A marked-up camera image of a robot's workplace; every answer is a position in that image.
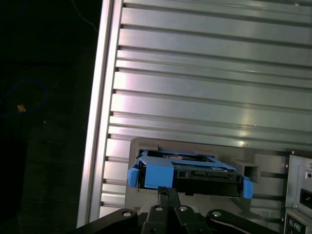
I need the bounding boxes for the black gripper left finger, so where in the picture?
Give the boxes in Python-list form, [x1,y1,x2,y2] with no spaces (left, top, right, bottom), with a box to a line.
[75,186,171,234]

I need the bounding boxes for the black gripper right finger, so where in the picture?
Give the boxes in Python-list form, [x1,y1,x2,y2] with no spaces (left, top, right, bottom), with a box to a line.
[168,188,281,234]

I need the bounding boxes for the hard disk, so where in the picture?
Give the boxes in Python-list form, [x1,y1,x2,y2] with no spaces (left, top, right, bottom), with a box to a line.
[127,143,254,198]

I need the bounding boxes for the grey parts rack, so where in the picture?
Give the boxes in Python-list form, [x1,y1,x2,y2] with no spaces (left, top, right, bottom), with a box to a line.
[123,137,289,218]

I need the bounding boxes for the black PC case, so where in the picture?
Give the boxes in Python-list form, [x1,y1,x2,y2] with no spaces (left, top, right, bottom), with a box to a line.
[284,148,312,234]

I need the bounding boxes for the blue floor cable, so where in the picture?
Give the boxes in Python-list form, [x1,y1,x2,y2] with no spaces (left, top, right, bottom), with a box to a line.
[0,77,49,118]

